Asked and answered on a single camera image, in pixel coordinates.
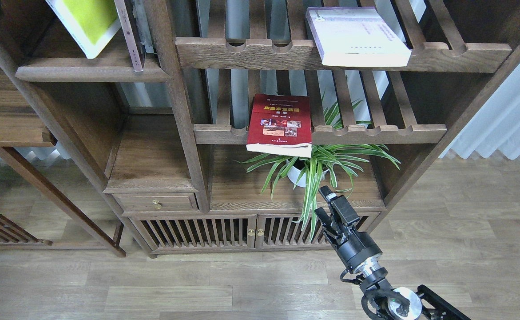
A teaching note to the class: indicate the green spider plant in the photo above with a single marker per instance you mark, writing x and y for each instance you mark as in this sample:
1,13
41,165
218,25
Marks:
324,158

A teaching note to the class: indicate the red paperback book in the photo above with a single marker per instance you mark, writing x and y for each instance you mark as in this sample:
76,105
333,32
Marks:
280,125

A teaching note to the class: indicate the brass drawer knob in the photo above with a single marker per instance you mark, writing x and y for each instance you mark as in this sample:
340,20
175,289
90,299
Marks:
156,204

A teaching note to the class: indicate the white purple paperback book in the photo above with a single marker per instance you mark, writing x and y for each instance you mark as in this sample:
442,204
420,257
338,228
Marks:
355,37

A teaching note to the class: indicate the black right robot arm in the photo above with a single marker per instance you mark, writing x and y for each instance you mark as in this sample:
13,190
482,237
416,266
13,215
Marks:
381,301

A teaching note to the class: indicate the thin upright pink book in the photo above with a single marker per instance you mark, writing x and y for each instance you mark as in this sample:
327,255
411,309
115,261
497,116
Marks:
125,10

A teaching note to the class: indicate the white pleated curtain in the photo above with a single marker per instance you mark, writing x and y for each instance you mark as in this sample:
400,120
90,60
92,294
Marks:
495,128

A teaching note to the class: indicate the grey upright book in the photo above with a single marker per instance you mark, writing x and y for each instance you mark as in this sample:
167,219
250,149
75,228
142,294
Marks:
143,25

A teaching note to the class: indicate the dark wooden bookshelf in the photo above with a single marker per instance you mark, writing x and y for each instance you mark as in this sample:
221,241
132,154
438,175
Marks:
170,132

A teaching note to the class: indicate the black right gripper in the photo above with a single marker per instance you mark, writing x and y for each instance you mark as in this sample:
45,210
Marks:
357,250

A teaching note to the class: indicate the yellow green paperback book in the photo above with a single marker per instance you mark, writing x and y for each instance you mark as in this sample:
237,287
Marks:
92,23

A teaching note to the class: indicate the white plant pot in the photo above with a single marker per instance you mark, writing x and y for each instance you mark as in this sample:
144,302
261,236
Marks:
294,173

